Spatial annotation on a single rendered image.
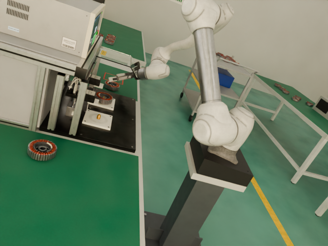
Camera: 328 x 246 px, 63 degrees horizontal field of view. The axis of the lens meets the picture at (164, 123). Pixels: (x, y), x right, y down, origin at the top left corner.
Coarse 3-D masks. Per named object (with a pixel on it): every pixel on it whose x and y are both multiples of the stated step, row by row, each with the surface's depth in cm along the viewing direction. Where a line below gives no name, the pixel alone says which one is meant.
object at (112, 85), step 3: (105, 81) 199; (108, 81) 200; (105, 84) 195; (108, 84) 194; (111, 84) 199; (114, 84) 201; (117, 84) 200; (105, 87) 195; (108, 87) 194; (111, 87) 194; (114, 87) 194; (117, 87) 196; (111, 90) 195; (114, 90) 196; (117, 90) 198
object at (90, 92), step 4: (72, 92) 139; (76, 92) 140; (88, 92) 140; (92, 92) 141; (96, 92) 143; (68, 96) 137; (72, 96) 137; (76, 96) 137; (88, 96) 138; (92, 96) 138; (84, 100) 139; (88, 100) 139; (92, 100) 139; (96, 100) 144; (72, 104) 140; (96, 104) 141
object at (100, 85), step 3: (93, 75) 163; (78, 78) 157; (90, 78) 158; (93, 78) 159; (96, 78) 160; (99, 78) 162; (90, 81) 159; (93, 81) 159; (96, 81) 160; (99, 81) 160; (93, 84) 160; (96, 84) 160; (99, 84) 160; (102, 84) 166; (99, 87) 162; (102, 87) 162
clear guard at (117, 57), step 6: (102, 48) 167; (108, 48) 171; (108, 54) 160; (114, 54) 165; (120, 54) 169; (126, 54) 174; (108, 60) 152; (114, 60) 154; (120, 60) 158; (126, 60) 163; (132, 60) 172; (132, 66) 160
